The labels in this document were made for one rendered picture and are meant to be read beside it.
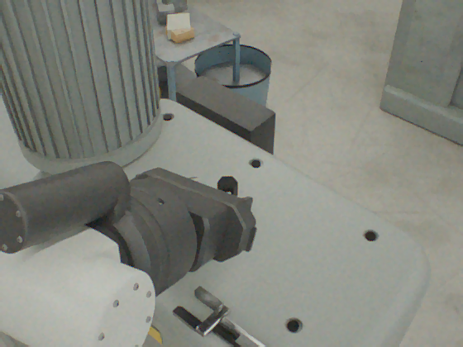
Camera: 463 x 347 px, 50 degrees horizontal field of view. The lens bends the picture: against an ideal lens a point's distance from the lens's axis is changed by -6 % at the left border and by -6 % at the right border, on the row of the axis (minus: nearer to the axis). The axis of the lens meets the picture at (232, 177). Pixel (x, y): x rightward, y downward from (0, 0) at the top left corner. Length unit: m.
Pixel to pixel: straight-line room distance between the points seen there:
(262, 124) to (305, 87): 3.14
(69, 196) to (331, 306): 0.31
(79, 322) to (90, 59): 0.34
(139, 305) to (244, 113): 0.73
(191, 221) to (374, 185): 3.02
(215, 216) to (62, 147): 0.27
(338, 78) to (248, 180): 3.67
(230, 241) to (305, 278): 0.12
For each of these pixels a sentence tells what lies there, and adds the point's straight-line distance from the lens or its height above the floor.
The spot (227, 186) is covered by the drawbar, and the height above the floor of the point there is 1.95.
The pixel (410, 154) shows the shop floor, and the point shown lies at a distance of 3.68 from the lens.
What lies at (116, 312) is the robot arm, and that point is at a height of 2.10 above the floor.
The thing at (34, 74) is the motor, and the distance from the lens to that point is 0.58.
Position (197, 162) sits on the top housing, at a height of 1.89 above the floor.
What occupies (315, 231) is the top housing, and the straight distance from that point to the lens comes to 0.58.
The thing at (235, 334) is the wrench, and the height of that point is 1.90.
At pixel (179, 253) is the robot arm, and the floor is 2.04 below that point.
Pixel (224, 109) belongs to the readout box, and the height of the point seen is 1.73.
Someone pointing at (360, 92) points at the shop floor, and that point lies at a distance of 4.15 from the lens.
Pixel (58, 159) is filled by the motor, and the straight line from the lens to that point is 0.65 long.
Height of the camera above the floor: 2.33
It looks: 45 degrees down
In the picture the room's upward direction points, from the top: straight up
